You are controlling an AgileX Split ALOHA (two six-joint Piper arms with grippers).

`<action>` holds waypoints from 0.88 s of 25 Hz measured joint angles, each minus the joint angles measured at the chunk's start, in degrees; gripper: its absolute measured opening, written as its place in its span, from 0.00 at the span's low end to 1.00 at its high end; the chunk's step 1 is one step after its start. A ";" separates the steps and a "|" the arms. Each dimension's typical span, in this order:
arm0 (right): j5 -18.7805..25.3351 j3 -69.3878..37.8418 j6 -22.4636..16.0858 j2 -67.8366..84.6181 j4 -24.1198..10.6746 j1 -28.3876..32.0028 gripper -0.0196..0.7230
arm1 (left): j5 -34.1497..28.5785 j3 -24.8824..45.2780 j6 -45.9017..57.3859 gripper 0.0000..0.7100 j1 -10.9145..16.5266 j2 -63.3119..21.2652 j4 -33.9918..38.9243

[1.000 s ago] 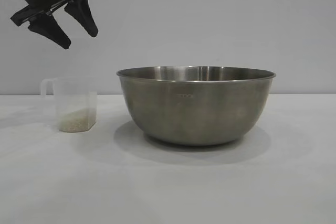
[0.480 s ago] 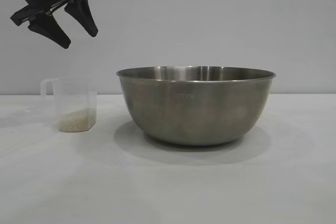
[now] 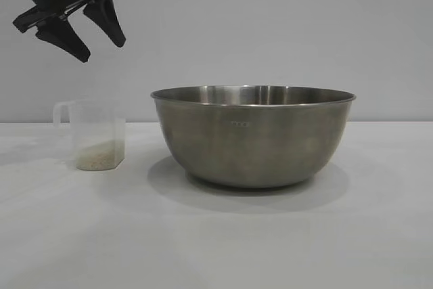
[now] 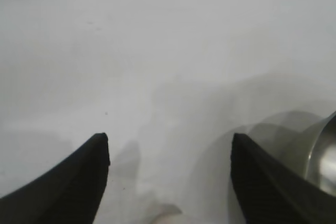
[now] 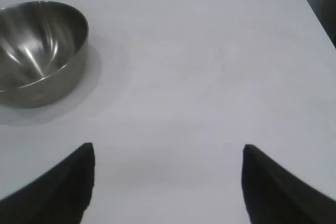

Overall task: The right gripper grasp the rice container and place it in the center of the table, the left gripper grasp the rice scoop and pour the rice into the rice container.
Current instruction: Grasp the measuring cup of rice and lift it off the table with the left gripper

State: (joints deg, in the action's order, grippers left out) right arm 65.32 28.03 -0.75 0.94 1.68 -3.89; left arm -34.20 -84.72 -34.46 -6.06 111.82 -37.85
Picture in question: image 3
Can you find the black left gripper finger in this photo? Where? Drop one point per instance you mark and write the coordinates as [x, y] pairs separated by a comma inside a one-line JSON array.
[[68, 39], [107, 17]]

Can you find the translucent plastic measuring cup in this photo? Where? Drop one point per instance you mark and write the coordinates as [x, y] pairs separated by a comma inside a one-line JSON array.
[[98, 123]]

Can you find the white rice grains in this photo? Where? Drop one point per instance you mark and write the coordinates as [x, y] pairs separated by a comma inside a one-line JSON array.
[[98, 157]]

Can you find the stainless steel mixing bowl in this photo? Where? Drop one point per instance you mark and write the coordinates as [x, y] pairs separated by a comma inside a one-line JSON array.
[[253, 140]]

